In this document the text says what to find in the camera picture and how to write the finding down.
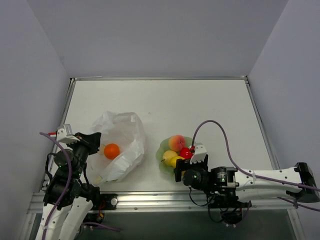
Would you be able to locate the white plastic bag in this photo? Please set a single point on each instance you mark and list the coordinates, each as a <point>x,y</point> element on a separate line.
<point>127,132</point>

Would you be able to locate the green glass plate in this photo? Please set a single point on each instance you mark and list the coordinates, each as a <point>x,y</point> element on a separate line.
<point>164,167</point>

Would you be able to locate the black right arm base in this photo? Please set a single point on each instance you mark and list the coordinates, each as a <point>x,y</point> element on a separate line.
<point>231,211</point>

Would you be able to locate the orange fake orange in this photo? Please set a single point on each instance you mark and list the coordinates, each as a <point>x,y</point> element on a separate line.
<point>111,151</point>

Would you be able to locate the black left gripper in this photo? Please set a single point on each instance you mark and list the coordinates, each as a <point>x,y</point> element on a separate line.
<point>89,140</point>

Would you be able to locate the aluminium table frame rail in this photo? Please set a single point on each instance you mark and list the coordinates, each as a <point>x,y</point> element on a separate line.
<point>219,111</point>

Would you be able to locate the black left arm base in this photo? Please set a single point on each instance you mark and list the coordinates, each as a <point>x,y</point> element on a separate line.
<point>106,202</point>

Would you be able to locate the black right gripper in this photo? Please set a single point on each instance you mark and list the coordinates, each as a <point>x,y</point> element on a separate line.
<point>178,170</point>

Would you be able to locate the yellow fake lemon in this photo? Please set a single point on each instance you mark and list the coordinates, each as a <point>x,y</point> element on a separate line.
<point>173,161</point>

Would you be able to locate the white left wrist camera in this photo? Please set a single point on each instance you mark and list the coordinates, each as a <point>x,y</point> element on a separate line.
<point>65,135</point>

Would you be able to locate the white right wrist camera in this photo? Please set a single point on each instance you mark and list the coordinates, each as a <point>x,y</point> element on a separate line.
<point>199,153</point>

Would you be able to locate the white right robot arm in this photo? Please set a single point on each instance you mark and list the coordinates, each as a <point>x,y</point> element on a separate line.
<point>234,185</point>

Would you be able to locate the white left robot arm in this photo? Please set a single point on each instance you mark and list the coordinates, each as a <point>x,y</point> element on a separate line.
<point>67,200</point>

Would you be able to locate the yellow fake pear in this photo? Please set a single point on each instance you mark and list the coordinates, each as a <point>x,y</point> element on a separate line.
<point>167,155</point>

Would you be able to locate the red fake apple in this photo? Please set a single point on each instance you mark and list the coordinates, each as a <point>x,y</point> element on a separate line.
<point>186,153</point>

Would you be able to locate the pink yellow fake peach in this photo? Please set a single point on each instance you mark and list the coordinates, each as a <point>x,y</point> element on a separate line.
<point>176,143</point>

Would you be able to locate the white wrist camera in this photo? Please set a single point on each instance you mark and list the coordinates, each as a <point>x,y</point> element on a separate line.
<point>65,135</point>
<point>199,153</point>

